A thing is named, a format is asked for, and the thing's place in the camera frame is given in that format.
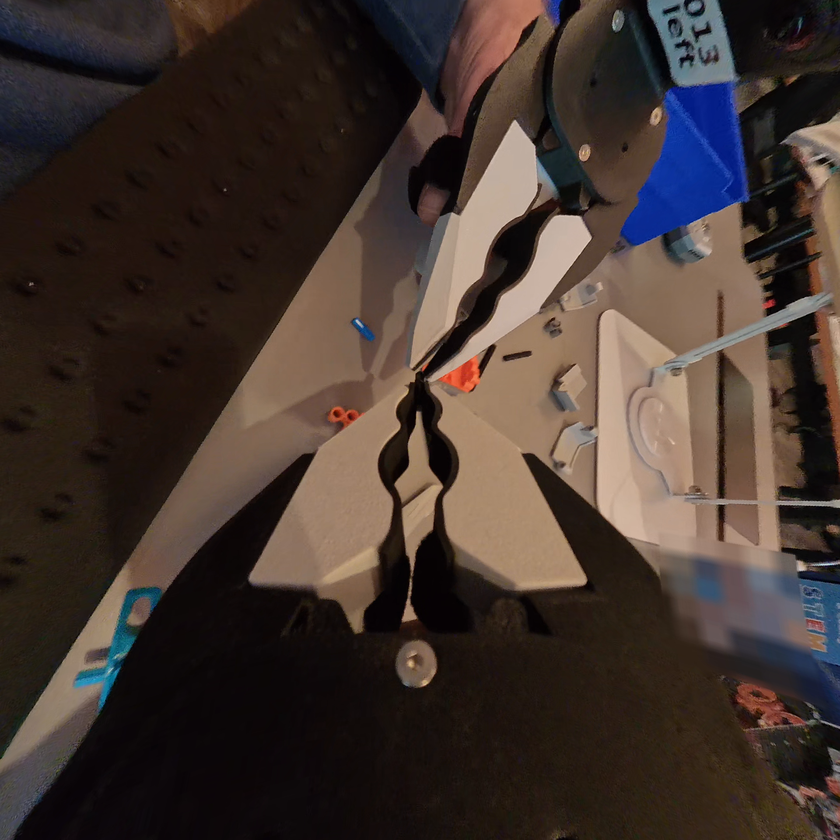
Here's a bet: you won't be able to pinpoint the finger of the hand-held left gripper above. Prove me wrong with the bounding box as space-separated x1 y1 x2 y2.
425 214 595 382
407 120 560 370

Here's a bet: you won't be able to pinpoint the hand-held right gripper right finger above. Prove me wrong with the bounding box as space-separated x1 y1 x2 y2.
420 386 587 595

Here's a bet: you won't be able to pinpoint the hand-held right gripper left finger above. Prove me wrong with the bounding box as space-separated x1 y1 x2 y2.
249 387 415 631

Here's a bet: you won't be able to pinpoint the person's left forearm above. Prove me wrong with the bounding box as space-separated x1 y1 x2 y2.
354 0 468 114

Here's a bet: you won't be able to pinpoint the person's left hand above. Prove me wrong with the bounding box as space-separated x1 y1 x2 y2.
416 0 550 228

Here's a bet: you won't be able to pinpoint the scattered small black grey pieces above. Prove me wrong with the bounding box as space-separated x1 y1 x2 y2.
479 316 565 382

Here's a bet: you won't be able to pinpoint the grey block piece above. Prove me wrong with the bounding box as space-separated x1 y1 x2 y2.
549 364 588 413

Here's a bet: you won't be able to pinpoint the orange wedge piece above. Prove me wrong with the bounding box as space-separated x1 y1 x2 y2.
436 357 480 395

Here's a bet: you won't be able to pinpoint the blue plastic bin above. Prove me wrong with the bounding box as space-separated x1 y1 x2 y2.
619 82 749 248

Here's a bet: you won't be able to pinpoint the white book stand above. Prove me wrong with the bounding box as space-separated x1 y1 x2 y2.
595 118 840 560

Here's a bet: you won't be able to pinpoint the grey electronic module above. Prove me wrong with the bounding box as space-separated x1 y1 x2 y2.
662 219 714 265

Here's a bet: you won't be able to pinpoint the blue plastic tool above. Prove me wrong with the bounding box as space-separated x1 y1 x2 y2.
73 587 162 714

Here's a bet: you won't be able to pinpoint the blue toy cardboard box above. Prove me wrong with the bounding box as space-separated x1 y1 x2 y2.
722 570 840 840

